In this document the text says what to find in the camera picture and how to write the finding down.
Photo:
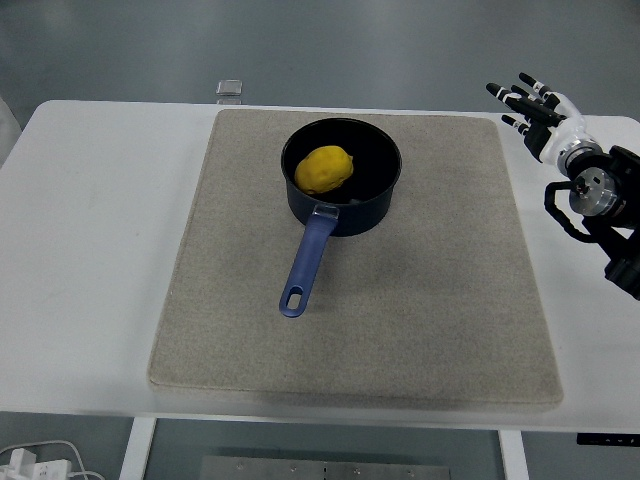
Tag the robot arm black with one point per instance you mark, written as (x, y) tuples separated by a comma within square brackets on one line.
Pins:
[(607, 190)]

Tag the white power strip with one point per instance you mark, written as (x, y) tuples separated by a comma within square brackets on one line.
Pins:
[(35, 467)]

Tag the black table control panel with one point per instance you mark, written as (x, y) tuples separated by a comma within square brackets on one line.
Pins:
[(607, 439)]

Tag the beige fabric mat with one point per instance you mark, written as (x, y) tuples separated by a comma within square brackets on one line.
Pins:
[(350, 350)]

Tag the grey metal plate with screws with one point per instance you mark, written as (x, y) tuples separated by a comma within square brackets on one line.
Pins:
[(325, 470)]

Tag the small silver floor plate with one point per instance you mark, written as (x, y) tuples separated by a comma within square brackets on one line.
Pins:
[(230, 87)]

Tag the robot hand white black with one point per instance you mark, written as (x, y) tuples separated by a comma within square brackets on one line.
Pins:
[(560, 130)]

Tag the white table leg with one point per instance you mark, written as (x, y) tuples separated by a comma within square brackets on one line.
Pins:
[(136, 450), (514, 455)]

